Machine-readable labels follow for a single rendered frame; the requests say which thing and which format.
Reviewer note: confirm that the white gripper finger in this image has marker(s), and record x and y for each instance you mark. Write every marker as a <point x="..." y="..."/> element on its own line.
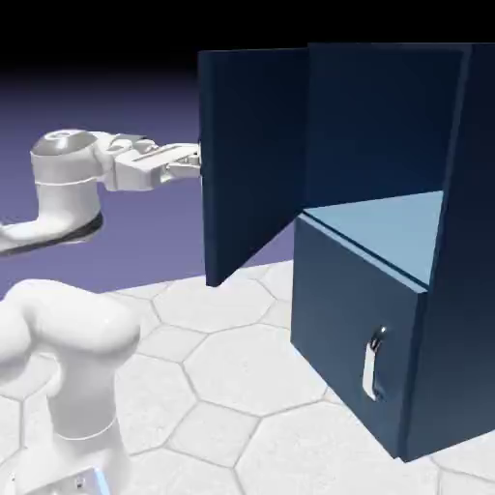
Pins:
<point x="187" y="159"/>
<point x="181" y="172"/>

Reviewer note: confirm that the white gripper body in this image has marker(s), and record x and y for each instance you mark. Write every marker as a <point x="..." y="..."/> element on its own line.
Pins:
<point x="135" y="174"/>

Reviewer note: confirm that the tall dark blue cabinet door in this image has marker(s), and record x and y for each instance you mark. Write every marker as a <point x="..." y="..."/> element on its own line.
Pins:
<point x="251" y="162"/>

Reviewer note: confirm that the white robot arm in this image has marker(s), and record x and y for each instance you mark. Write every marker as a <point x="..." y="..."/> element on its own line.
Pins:
<point x="64" y="174"/>

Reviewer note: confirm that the short dark blue cabinet door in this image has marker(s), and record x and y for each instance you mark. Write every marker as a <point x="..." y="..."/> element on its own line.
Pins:
<point x="348" y="294"/>

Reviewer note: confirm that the dark blue cabinet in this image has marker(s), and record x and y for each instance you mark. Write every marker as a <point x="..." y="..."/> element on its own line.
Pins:
<point x="456" y="270"/>

